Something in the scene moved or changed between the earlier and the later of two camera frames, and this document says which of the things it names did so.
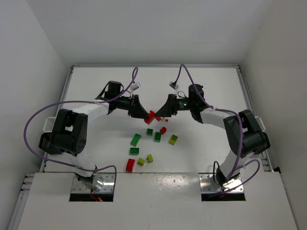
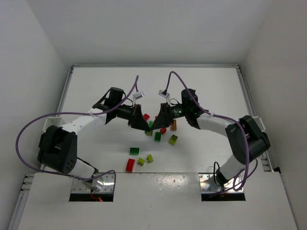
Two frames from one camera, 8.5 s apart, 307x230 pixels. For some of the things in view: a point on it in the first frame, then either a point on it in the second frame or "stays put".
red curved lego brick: (130, 165) stays put
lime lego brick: (149, 158) stays put
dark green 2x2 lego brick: (134, 151) stays put
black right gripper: (171, 105) → (164, 114)
